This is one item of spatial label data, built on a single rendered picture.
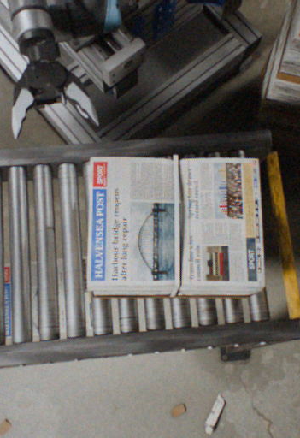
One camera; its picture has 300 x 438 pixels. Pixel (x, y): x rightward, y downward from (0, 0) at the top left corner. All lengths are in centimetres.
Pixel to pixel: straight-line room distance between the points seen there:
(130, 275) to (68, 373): 107
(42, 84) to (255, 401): 152
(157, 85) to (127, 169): 105
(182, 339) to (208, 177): 41
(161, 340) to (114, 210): 37
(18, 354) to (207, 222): 55
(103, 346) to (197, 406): 87
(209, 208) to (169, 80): 109
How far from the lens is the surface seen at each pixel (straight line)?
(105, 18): 129
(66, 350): 142
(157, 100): 223
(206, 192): 125
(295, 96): 195
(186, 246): 121
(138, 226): 122
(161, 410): 222
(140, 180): 125
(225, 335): 143
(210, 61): 232
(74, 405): 222
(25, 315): 145
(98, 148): 153
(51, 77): 112
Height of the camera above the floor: 221
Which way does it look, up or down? 75 degrees down
